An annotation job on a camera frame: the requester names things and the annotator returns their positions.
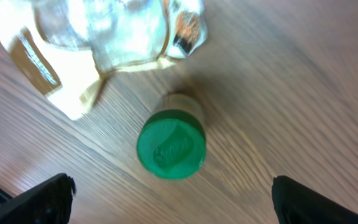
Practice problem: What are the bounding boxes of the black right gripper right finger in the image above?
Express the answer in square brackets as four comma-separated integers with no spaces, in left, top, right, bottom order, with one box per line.
[272,175,358,224]

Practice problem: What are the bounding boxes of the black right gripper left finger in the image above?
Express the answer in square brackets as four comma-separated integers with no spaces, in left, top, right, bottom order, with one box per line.
[0,173,76,224]

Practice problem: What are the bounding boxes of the green lid jar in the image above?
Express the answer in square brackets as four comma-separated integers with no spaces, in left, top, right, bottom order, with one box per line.
[136,93,206,180]

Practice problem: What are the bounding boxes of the brown white snack pouch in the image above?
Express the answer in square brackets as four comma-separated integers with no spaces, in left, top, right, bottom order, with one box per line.
[0,0,208,120]

